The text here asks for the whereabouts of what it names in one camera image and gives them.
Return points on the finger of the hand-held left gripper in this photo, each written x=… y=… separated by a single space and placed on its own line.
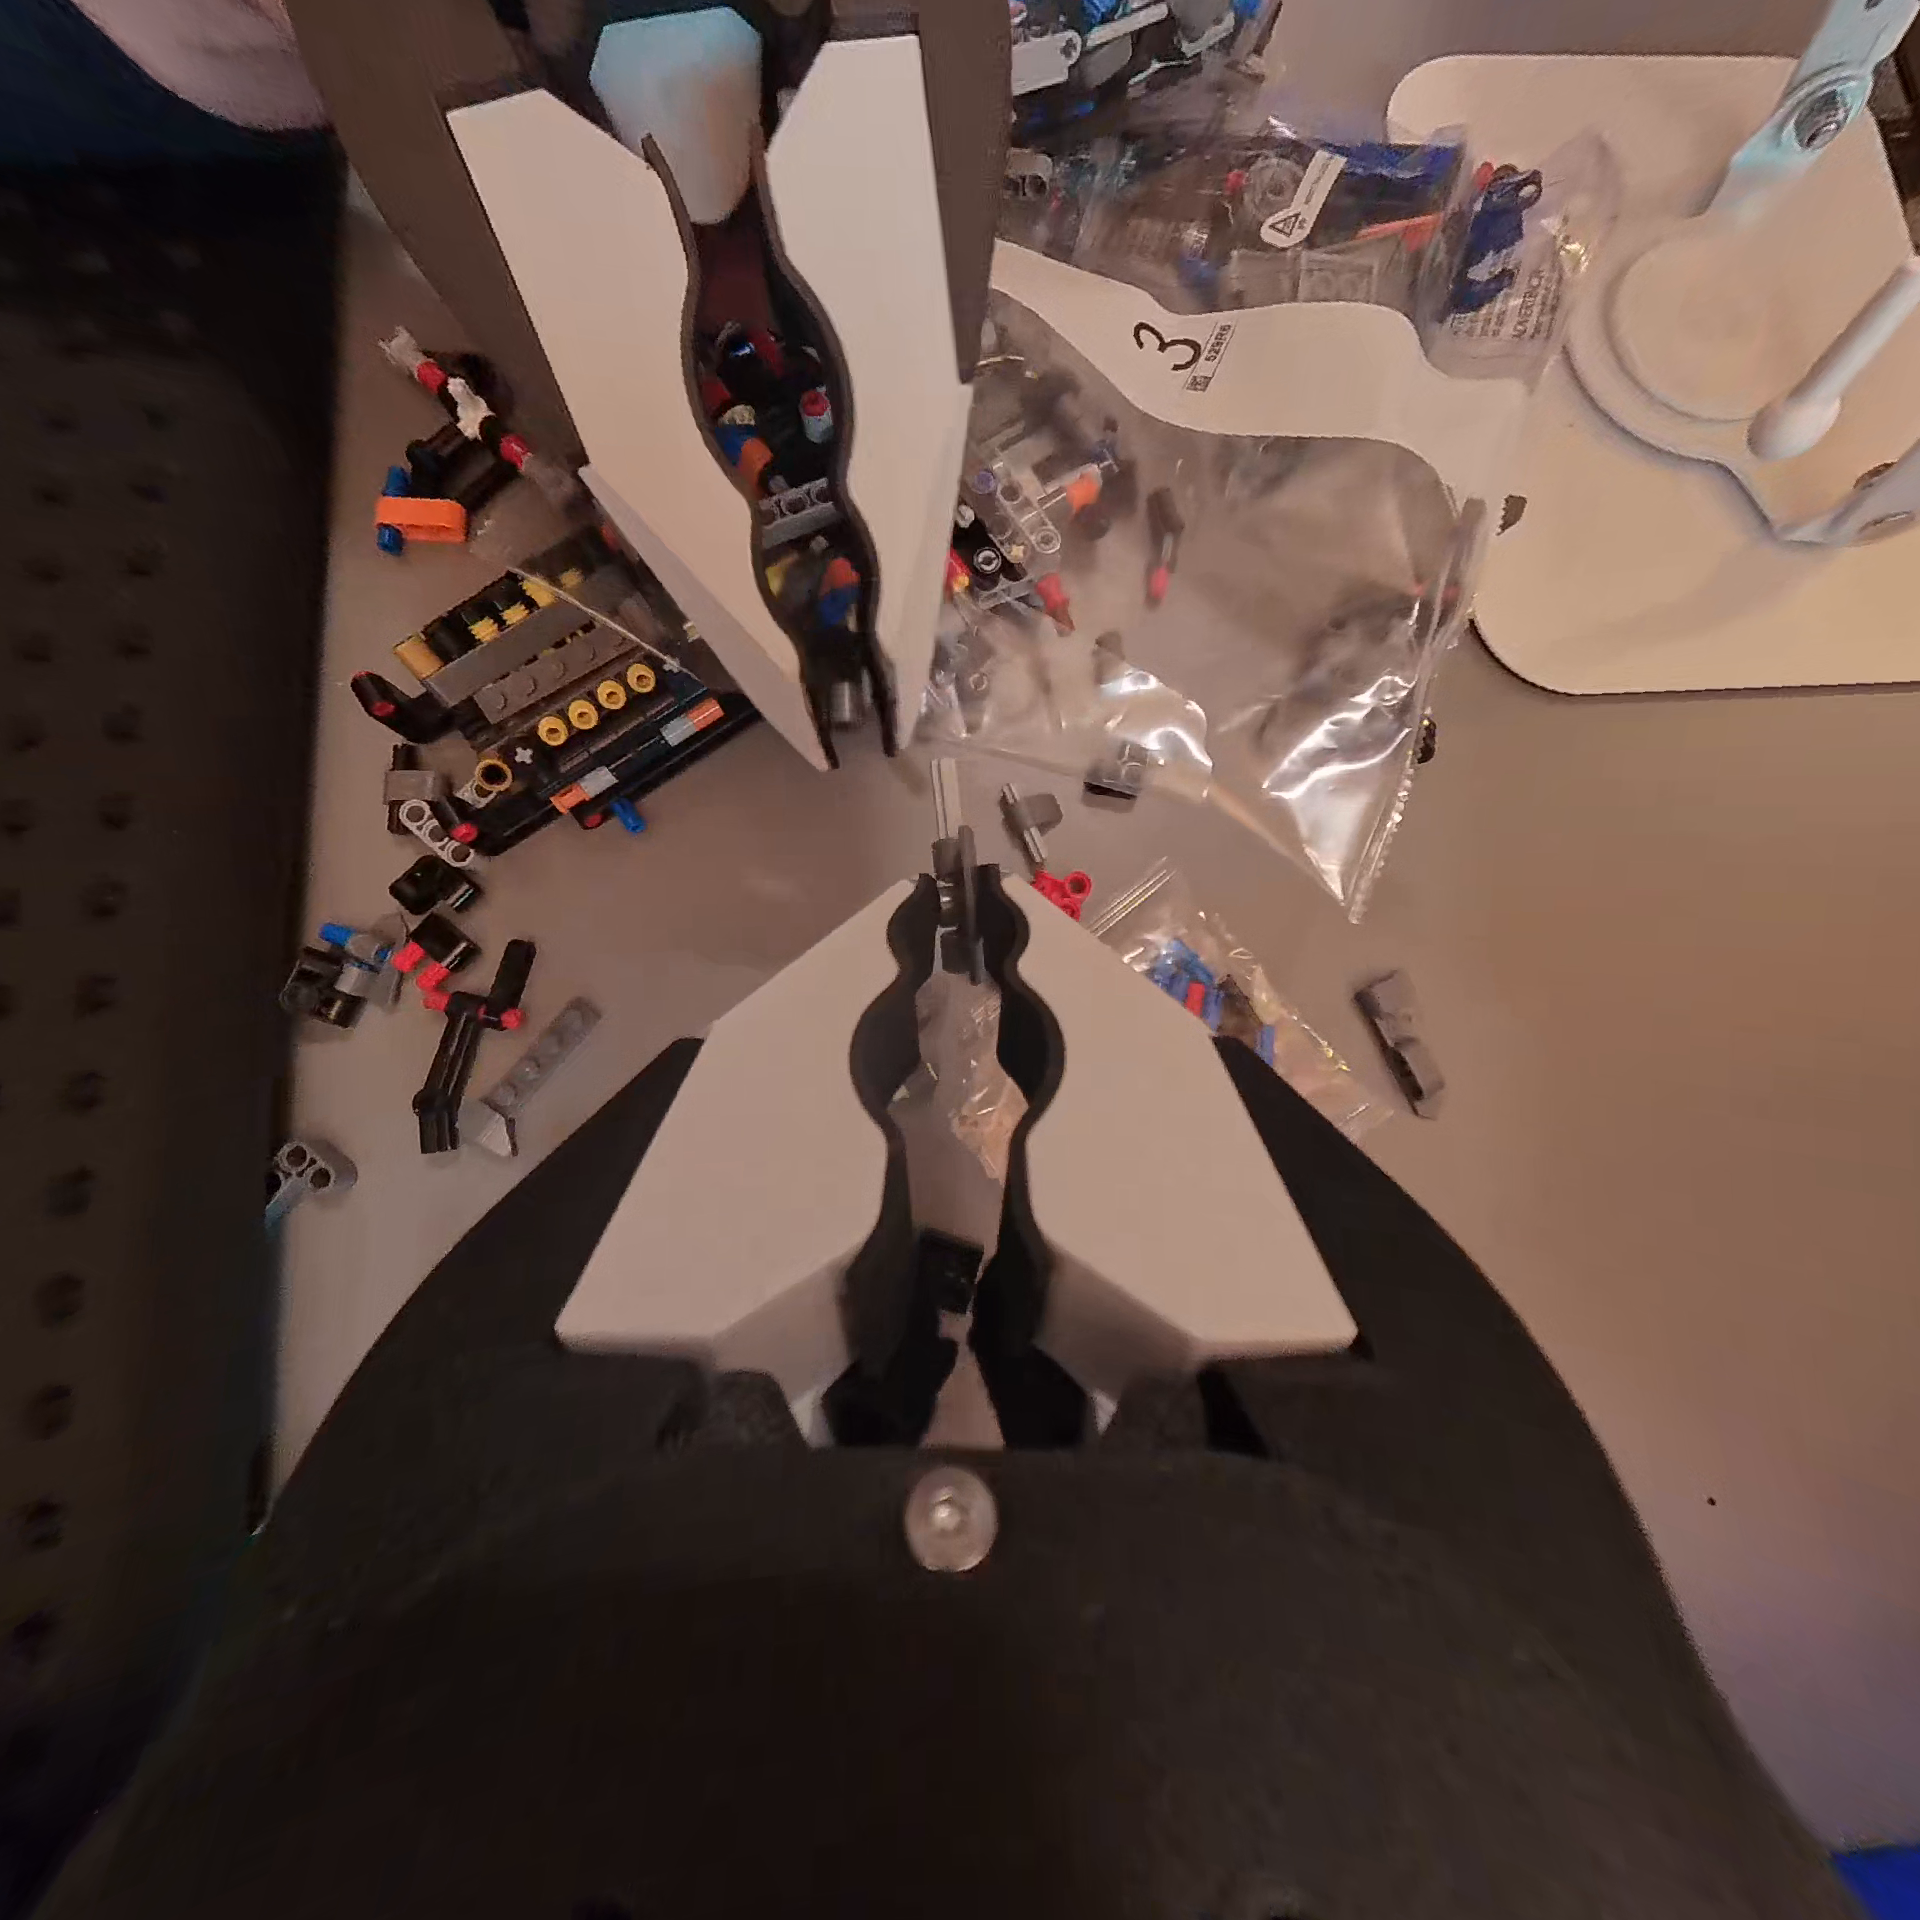
x=600 y=345
x=894 y=269

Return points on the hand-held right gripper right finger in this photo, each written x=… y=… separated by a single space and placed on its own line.
x=1188 y=1200

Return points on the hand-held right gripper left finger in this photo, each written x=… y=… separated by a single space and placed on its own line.
x=736 y=1200

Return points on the red lego connector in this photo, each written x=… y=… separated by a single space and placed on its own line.
x=1061 y=892

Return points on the black lego chassis assembly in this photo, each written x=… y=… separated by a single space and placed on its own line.
x=568 y=707

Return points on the dark grey lego piece axle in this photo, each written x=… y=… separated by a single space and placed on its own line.
x=967 y=898

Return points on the grey lego wedge blue pin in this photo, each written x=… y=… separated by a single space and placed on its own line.
x=366 y=968

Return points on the grey black lego axle connector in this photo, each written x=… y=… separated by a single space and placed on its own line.
x=415 y=788

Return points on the clear bag grey lego pieces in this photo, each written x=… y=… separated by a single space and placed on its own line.
x=1275 y=633

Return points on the person's left forearm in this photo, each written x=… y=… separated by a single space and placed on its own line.
x=228 y=75

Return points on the red black axle lego assembly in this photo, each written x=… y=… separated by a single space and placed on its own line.
x=458 y=413

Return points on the pile of loose lego pieces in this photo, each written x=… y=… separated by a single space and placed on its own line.
x=789 y=453

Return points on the crumpled bag of lego pins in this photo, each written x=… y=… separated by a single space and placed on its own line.
x=1198 y=990

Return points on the orange lego beam blue pins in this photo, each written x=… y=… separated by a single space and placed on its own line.
x=418 y=518

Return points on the grey curved lego panel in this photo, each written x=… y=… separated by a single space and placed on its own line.
x=1401 y=1042

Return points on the black angled lego liftarm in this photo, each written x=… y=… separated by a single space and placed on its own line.
x=458 y=1051

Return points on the black lego brick red pins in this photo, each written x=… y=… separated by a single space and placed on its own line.
x=445 y=947

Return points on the grey lego pin connector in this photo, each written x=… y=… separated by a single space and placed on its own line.
x=312 y=1171

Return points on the black shiny lego piece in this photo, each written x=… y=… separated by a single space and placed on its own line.
x=317 y=990

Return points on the grey T-shaped lego beam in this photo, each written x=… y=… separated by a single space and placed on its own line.
x=435 y=833

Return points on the white rounded board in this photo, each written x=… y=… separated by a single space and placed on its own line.
x=1650 y=600

